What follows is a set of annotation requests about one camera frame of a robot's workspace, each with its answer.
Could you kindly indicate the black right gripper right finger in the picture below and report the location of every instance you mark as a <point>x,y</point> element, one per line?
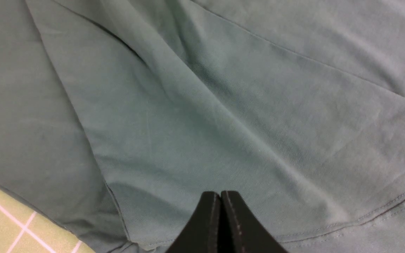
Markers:
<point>248,234</point>

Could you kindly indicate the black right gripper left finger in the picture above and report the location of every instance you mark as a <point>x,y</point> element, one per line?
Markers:
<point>200,234</point>

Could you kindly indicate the green long-sleeved shirt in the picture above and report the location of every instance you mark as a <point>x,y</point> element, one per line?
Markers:
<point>116,115</point>

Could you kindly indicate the green checkered tablecloth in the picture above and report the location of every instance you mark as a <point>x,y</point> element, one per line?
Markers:
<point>23,230</point>

